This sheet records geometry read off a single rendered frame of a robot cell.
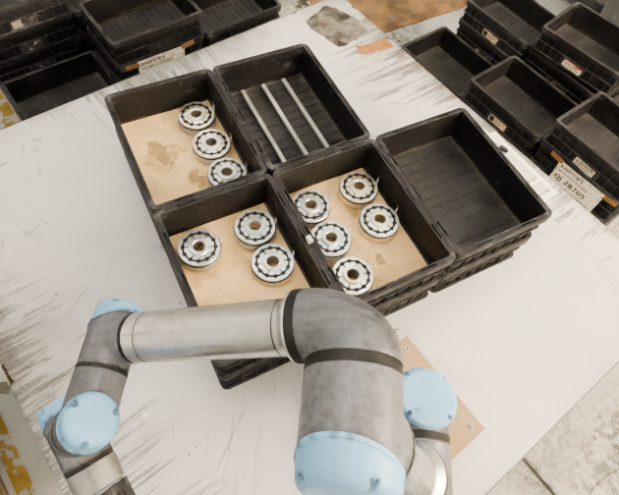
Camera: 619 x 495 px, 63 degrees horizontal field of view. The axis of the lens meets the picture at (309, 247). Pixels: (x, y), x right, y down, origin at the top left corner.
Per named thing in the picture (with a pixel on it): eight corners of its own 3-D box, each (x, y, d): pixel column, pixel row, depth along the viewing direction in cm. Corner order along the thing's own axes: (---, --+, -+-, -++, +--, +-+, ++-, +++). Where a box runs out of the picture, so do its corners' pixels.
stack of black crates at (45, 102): (106, 89, 238) (92, 49, 218) (137, 130, 228) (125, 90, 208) (22, 123, 224) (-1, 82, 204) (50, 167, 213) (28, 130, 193)
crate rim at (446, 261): (455, 262, 119) (459, 257, 116) (346, 311, 110) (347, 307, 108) (370, 142, 135) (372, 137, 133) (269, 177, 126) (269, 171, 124)
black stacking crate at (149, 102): (267, 198, 134) (268, 173, 125) (160, 238, 126) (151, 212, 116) (213, 99, 151) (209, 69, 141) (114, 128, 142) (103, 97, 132)
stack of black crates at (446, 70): (484, 109, 254) (504, 73, 234) (443, 133, 243) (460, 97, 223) (430, 62, 268) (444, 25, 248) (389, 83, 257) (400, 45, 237)
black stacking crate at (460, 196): (532, 238, 136) (553, 215, 126) (443, 279, 127) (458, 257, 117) (449, 135, 152) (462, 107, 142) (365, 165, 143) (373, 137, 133)
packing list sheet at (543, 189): (562, 191, 159) (563, 190, 159) (515, 225, 151) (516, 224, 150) (486, 125, 171) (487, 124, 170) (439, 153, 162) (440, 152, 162)
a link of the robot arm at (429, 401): (434, 383, 105) (460, 364, 93) (437, 452, 98) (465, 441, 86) (378, 376, 104) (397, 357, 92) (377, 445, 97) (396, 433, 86)
